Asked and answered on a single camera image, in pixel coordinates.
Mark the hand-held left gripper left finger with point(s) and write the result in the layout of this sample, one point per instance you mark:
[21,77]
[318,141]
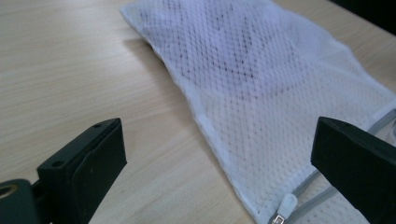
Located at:
[84,168]

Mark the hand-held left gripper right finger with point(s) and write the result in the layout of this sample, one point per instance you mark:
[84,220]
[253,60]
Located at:
[358,161]

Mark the white mesh laundry bag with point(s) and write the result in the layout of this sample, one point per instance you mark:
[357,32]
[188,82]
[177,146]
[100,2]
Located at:
[249,93]

